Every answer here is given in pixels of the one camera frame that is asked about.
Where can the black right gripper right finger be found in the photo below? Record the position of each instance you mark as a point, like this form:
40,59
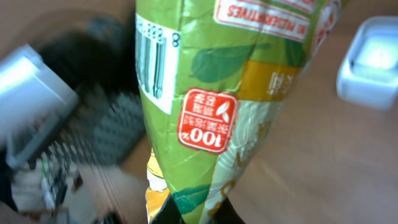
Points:
226,214

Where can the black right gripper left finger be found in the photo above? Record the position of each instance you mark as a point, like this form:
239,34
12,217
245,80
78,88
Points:
168,214

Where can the white barcode scanner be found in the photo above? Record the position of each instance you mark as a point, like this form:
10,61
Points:
367,75

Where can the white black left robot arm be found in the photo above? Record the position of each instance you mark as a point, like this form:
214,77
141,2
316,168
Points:
70,66

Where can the green yellow snack packet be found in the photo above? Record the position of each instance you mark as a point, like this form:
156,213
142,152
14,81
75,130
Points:
213,76

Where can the grey plastic basket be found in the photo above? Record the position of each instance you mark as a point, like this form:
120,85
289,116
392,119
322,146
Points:
102,130

